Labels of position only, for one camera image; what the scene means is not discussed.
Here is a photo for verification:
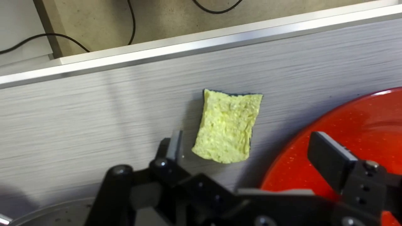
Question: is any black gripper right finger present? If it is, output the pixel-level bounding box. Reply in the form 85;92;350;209
307;130;402;226

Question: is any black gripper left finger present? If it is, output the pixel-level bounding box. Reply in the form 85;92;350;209
83;129;256;226

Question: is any yellow green sponge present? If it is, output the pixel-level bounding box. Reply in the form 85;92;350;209
191;87;264;164

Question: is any red plate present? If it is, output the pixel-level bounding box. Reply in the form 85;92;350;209
260;86;402;226

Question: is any black floor cable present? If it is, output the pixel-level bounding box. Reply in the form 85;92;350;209
0;31;92;56

